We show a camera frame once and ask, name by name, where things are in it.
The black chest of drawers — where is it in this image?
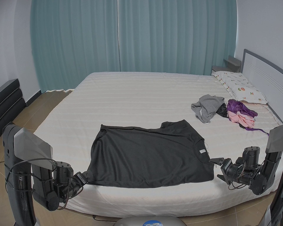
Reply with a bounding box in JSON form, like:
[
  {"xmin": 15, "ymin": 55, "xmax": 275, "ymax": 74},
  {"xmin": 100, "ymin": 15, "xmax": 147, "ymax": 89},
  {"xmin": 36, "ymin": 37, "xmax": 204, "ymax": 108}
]
[{"xmin": 0, "ymin": 79, "xmax": 27, "ymax": 131}]

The white printed pillow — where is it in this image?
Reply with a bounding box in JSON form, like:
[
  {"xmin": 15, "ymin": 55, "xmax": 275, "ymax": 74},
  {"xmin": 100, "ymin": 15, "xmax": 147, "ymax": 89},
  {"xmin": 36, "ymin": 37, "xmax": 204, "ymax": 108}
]
[{"xmin": 211, "ymin": 71, "xmax": 269, "ymax": 104}]

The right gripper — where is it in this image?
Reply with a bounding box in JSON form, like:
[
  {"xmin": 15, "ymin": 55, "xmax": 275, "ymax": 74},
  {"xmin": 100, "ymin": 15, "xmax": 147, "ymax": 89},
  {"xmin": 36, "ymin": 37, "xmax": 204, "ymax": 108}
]
[{"xmin": 209, "ymin": 158, "xmax": 241, "ymax": 184}]

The grey bedside table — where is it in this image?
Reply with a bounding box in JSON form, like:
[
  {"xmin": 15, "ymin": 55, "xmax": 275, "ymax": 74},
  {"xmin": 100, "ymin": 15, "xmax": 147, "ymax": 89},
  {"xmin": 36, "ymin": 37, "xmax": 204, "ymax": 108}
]
[{"xmin": 212, "ymin": 55, "xmax": 242, "ymax": 74}]

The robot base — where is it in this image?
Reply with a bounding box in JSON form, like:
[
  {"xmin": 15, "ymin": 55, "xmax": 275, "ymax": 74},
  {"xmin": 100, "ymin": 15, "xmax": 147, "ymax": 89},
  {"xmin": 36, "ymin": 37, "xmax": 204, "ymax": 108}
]
[{"xmin": 113, "ymin": 216, "xmax": 186, "ymax": 226}]

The purple garment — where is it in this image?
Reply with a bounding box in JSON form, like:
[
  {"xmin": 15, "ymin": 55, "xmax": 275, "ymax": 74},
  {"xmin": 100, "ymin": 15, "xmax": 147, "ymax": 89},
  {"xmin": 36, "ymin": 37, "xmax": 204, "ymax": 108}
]
[{"xmin": 227, "ymin": 99, "xmax": 270, "ymax": 134}]

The black cable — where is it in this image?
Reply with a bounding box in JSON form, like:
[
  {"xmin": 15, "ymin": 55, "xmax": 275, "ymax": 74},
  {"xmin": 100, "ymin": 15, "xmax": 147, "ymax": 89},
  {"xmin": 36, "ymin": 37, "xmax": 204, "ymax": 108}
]
[
  {"xmin": 4, "ymin": 158, "xmax": 56, "ymax": 192},
  {"xmin": 92, "ymin": 215, "xmax": 116, "ymax": 221}
]

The black shiny garment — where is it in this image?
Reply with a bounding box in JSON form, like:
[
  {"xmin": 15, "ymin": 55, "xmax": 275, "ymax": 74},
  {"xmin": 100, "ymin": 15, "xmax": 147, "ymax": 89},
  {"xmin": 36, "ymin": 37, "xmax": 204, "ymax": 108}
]
[{"xmin": 216, "ymin": 103, "xmax": 229, "ymax": 118}]

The grey garment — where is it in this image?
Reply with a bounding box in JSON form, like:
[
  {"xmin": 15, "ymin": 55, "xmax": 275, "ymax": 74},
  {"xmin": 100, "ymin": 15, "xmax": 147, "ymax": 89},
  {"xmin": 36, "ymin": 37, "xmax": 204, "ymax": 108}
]
[{"xmin": 191, "ymin": 94, "xmax": 225, "ymax": 124}]

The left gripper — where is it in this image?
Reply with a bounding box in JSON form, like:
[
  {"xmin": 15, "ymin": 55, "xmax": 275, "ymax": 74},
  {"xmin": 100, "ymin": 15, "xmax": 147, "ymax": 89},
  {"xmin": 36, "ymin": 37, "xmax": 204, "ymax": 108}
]
[{"xmin": 70, "ymin": 171, "xmax": 89, "ymax": 193}]

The blue-green curtain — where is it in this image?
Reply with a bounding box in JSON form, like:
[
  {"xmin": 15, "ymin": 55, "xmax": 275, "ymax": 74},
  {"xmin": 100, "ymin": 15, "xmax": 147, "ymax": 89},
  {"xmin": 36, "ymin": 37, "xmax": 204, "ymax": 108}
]
[
  {"xmin": 118, "ymin": 0, "xmax": 237, "ymax": 76},
  {"xmin": 30, "ymin": 0, "xmax": 121, "ymax": 93}
]

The black T-shirt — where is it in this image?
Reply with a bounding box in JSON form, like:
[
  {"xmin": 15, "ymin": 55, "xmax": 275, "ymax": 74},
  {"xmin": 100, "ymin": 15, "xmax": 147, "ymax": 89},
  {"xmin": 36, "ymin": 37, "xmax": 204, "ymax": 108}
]
[{"xmin": 86, "ymin": 120, "xmax": 215, "ymax": 188}]

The bed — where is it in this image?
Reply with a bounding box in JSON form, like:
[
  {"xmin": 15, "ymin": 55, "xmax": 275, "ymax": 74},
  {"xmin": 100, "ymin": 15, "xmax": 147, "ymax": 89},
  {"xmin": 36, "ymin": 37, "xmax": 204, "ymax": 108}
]
[{"xmin": 11, "ymin": 49, "xmax": 283, "ymax": 219}]

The pink garment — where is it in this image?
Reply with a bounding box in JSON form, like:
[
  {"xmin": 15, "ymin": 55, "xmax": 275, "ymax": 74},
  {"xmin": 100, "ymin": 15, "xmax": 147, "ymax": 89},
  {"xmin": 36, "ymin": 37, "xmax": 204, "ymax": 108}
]
[{"xmin": 228, "ymin": 110, "xmax": 256, "ymax": 129}]

